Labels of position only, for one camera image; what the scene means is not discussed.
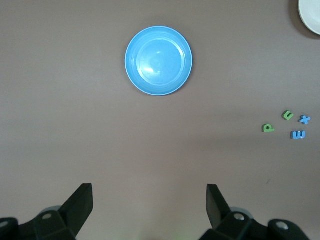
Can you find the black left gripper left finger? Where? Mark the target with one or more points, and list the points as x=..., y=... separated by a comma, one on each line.
x=62, y=222

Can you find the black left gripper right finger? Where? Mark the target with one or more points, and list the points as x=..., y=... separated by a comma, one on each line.
x=232, y=225

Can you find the green lowercase letter p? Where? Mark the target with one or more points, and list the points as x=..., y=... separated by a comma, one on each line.
x=265, y=128

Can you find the blue lowercase letter m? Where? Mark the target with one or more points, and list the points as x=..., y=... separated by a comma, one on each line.
x=298, y=137

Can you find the green lowercase letter n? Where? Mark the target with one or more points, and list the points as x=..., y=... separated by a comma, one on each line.
x=285, y=115

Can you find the blue lowercase letter x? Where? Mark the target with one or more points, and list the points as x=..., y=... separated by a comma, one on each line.
x=304, y=120

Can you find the brown table mat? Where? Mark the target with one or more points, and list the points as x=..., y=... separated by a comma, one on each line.
x=75, y=125

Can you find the blue plate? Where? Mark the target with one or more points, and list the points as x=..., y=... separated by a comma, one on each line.
x=159, y=60

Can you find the beige plate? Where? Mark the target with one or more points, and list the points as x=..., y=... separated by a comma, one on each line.
x=311, y=15

